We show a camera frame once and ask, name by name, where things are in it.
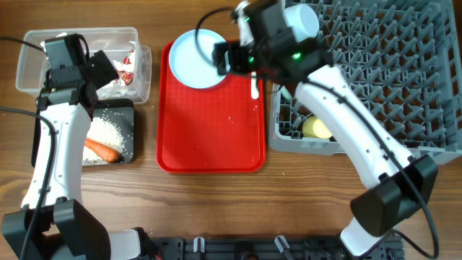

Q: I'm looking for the large light blue plate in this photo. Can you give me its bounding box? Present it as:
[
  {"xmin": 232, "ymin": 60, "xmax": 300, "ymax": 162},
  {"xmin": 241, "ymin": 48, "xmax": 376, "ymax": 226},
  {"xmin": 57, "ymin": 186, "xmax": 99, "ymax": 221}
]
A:
[{"xmin": 168, "ymin": 29, "xmax": 225, "ymax": 90}]

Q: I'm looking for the orange carrot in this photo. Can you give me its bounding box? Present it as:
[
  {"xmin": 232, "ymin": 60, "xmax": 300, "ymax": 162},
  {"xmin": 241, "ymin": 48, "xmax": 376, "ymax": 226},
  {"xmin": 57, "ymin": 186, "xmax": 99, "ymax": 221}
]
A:
[{"xmin": 84, "ymin": 139, "xmax": 120, "ymax": 163}]

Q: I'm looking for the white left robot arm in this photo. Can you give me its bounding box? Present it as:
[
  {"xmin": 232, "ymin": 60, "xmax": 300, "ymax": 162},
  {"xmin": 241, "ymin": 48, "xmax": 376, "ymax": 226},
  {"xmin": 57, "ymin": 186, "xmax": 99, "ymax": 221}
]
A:
[{"xmin": 1, "ymin": 34, "xmax": 162, "ymax": 259}]

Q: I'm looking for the black plastic tray bin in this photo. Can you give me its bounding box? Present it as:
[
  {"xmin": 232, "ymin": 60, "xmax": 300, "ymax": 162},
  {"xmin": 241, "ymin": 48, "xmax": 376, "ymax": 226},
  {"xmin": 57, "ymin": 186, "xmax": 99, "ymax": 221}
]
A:
[{"xmin": 40, "ymin": 99, "xmax": 135, "ymax": 159}]

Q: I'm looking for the red candy wrapper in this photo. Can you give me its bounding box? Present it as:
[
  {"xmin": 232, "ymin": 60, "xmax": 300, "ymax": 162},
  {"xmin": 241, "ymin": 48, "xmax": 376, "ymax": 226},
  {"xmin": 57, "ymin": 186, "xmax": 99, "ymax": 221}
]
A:
[{"xmin": 118, "ymin": 50, "xmax": 136, "ymax": 86}]

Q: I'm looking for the clear plastic waste bin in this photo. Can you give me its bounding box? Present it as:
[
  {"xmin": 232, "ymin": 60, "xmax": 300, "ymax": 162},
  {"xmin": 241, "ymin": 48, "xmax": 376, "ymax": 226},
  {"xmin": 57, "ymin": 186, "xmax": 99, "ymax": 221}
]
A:
[{"xmin": 16, "ymin": 27, "xmax": 152, "ymax": 104}]

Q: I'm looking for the red serving tray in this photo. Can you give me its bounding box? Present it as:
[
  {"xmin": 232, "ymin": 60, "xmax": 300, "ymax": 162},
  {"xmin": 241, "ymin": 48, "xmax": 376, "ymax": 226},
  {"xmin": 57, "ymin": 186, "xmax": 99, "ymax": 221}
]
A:
[{"xmin": 156, "ymin": 44, "xmax": 266, "ymax": 174}]

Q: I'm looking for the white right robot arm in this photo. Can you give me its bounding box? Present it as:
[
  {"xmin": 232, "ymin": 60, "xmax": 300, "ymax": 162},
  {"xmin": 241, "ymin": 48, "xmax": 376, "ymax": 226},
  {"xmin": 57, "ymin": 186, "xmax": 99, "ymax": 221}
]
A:
[{"xmin": 203, "ymin": 1, "xmax": 438, "ymax": 259}]

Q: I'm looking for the white plastic spoon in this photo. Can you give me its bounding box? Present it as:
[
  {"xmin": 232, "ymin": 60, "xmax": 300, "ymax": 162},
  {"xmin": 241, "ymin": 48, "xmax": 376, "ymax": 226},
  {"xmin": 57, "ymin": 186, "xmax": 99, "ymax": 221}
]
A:
[{"xmin": 250, "ymin": 71, "xmax": 260, "ymax": 100}]

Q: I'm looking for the grey dishwasher rack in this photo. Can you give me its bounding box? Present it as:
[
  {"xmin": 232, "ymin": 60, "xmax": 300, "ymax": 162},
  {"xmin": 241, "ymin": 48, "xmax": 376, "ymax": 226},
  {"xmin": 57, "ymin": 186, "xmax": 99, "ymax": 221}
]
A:
[{"xmin": 280, "ymin": 0, "xmax": 461, "ymax": 165}]

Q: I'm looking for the light blue bowl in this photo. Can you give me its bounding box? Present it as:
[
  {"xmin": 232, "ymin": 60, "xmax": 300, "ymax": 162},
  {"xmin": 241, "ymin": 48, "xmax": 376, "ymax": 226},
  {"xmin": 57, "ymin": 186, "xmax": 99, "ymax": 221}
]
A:
[{"xmin": 279, "ymin": 85, "xmax": 293, "ymax": 100}]

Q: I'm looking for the yellow plastic cup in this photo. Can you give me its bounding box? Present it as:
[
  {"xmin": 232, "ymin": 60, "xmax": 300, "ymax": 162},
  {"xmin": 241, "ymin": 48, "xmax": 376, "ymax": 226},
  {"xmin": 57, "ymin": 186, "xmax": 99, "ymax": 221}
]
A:
[{"xmin": 302, "ymin": 116, "xmax": 333, "ymax": 139}]

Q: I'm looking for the pile of white rice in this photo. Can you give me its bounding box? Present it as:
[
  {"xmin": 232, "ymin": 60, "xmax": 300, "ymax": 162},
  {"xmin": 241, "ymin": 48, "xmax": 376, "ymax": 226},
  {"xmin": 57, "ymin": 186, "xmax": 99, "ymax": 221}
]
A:
[{"xmin": 82, "ymin": 115, "xmax": 134, "ymax": 166}]

